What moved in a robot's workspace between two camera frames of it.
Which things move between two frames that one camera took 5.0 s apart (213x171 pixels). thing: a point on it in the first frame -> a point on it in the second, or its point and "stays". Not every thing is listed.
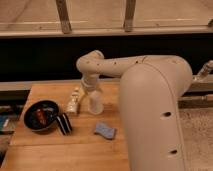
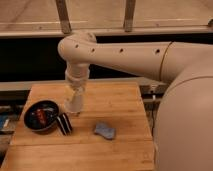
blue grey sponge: (108, 132) stays
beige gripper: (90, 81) -> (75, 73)
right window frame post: (129, 15) stays
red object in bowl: (42, 116) stays
